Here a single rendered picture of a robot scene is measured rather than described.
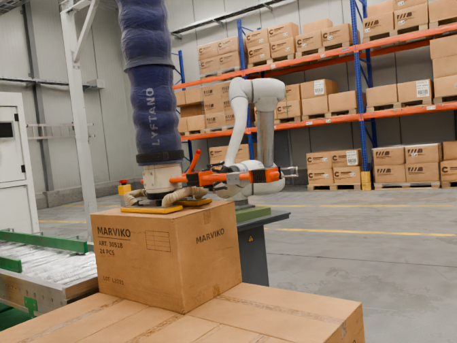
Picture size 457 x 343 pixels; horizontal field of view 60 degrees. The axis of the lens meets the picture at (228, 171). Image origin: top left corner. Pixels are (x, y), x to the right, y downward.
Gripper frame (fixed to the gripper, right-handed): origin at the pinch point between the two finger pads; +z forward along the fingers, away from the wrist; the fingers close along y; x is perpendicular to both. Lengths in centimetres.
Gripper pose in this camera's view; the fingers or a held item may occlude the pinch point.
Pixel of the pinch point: (202, 179)
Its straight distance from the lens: 172.4
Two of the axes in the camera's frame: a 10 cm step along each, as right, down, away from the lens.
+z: -6.6, 1.1, -7.5
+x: -7.5, 0.3, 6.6
